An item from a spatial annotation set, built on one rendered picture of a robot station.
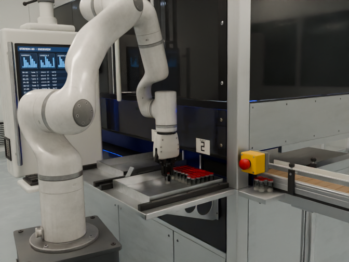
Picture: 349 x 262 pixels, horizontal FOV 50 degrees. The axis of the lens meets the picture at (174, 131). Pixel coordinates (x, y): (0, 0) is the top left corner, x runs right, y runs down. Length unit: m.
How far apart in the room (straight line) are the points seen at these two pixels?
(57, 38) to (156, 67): 0.86
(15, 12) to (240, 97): 5.72
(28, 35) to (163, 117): 0.92
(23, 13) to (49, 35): 4.76
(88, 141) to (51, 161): 1.15
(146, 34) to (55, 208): 0.65
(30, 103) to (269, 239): 1.11
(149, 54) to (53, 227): 0.66
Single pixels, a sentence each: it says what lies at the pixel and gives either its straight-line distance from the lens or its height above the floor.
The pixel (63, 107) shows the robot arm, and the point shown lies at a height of 1.24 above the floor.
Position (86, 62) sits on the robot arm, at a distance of 1.07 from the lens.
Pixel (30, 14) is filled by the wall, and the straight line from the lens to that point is 6.87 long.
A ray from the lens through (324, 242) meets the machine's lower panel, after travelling 2.06.
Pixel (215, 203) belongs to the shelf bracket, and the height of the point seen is 0.80.
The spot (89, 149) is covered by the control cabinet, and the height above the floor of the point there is 0.90.
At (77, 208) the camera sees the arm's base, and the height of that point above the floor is 0.96.
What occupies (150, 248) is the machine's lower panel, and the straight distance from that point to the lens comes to 2.07.
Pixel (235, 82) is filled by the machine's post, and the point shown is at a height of 1.28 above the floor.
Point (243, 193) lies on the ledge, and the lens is 1.43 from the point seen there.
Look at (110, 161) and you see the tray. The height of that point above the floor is 0.90.
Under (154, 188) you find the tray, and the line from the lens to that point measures 1.46.
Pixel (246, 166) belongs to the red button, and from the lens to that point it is 1.34.
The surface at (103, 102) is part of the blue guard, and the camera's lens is 2.28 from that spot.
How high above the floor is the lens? 1.32
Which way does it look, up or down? 9 degrees down
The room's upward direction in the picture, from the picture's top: 1 degrees counter-clockwise
